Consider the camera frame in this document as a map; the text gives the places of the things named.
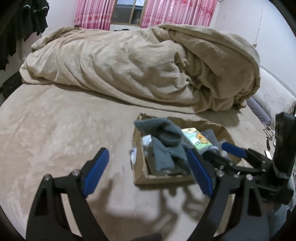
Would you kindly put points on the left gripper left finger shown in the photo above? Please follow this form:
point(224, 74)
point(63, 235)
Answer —
point(47, 219)

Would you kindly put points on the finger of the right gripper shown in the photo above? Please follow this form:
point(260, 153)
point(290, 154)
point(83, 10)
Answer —
point(233, 150)
point(217, 160)

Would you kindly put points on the pink curtain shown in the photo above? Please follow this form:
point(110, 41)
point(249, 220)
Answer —
point(188, 12)

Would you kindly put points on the white embroidered pillow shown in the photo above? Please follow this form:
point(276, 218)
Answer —
point(273, 97)

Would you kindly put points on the brown cardboard box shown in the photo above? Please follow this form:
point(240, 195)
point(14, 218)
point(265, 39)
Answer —
point(141, 171)

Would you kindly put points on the window frame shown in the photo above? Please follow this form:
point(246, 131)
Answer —
point(128, 12)

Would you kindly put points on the grey knit glove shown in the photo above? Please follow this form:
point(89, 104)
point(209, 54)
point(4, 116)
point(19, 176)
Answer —
point(163, 145)
point(210, 136)

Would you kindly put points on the green printed tissue pack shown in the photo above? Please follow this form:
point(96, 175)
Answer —
point(196, 139)

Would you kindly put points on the black hanging clothes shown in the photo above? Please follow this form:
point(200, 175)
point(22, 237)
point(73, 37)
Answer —
point(19, 19)

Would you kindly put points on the beige rumpled blanket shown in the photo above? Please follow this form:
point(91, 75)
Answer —
point(181, 68)

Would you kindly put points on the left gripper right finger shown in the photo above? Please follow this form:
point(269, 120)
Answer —
point(247, 220)

